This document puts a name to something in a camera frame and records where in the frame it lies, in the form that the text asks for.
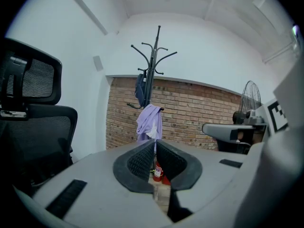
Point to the black standing fan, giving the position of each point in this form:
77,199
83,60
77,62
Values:
250,96

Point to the navy blue cap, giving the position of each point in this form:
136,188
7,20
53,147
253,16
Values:
140,91

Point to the purple clothes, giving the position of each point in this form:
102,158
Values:
148,125

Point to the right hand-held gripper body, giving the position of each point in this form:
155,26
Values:
276,117

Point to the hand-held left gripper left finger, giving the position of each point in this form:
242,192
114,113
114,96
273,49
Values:
95,193

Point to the ceiling tube light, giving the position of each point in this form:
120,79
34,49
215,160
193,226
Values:
295,31

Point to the black coat rack stand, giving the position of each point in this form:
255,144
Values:
152,63

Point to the grey square wall panel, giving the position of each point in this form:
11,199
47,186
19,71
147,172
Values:
98,63

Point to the black mesh office chair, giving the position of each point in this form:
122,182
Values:
38,127

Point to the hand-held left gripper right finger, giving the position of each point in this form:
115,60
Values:
213,182

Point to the red fire extinguisher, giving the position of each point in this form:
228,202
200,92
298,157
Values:
158,172

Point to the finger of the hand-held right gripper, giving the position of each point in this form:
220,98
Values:
218,130

